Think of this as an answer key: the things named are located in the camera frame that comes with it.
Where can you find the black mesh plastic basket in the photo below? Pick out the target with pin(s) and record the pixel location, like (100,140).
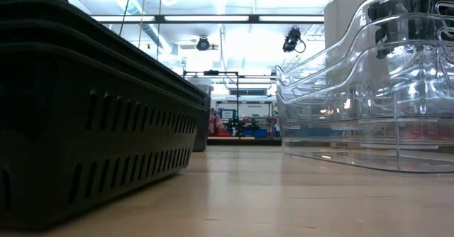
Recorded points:
(21,10)
(71,141)
(21,34)

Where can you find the clear plastic bin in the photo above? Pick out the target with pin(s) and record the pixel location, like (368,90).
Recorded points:
(447,1)
(447,29)
(354,152)

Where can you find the smoky gray plastic bin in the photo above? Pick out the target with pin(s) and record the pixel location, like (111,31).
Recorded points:
(203,123)

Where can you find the round black ceiling camera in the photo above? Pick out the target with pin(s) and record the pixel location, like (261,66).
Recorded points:
(203,44)

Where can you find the black background frame stand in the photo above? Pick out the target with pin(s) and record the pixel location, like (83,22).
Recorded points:
(237,98)

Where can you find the black overhead frame bar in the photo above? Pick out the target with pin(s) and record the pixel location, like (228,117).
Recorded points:
(213,18)

